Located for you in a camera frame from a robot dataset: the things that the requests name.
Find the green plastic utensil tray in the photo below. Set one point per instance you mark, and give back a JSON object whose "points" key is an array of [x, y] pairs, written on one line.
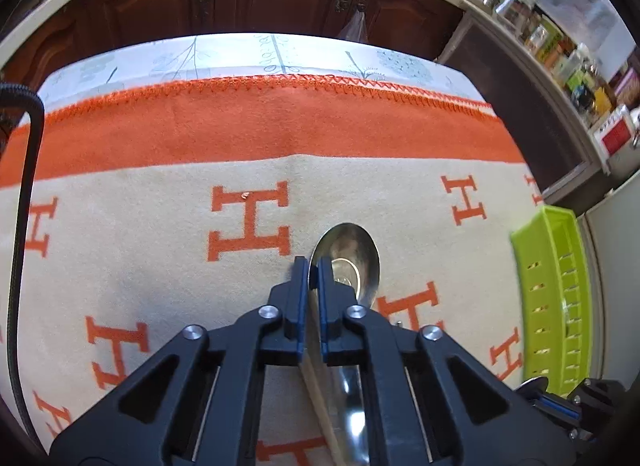
{"points": [[545, 246]]}

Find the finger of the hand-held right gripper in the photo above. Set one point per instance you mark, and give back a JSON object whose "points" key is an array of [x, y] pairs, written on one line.
{"points": [[580, 430], [560, 405]]}

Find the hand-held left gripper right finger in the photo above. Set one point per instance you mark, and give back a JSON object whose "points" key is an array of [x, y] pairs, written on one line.
{"points": [[323, 306]]}

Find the orange and beige printed blanket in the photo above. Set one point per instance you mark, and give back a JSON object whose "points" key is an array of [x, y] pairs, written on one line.
{"points": [[150, 206]]}

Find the floral white tablecloth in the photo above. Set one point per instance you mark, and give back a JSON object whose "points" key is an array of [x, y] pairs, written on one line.
{"points": [[225, 55]]}

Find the white refrigerator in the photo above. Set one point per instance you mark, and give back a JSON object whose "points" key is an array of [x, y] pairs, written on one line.
{"points": [[615, 246]]}

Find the white jar red label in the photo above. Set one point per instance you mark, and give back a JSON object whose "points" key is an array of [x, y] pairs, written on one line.
{"points": [[615, 138]]}

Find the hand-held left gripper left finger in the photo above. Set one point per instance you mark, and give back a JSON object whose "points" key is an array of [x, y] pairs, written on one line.
{"points": [[301, 298]]}

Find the clear plastic bag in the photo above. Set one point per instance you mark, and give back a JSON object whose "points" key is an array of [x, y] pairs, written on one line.
{"points": [[354, 28]]}

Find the large metal spoon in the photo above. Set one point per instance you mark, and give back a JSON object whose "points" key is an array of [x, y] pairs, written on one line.
{"points": [[355, 256]]}

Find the white kitchen countertop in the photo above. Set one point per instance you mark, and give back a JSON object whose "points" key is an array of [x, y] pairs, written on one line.
{"points": [[45, 15]]}

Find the green tin can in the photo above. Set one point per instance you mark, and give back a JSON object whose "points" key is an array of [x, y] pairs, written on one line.
{"points": [[550, 35]]}

